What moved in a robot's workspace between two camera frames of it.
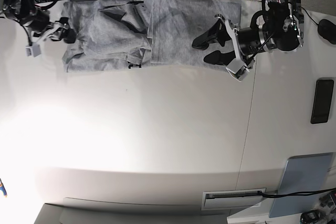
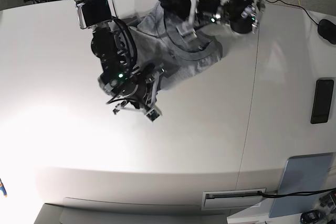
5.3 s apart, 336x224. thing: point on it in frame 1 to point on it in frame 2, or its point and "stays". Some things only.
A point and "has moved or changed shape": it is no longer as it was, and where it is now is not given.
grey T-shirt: x=117 y=32 has moved or changed shape
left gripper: x=246 y=41 to x=205 y=10
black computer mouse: x=327 y=30 stays
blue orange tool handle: x=2 y=188 stays
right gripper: x=39 y=23 to x=142 y=87
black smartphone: x=322 y=101 stays
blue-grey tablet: x=302 y=173 stays
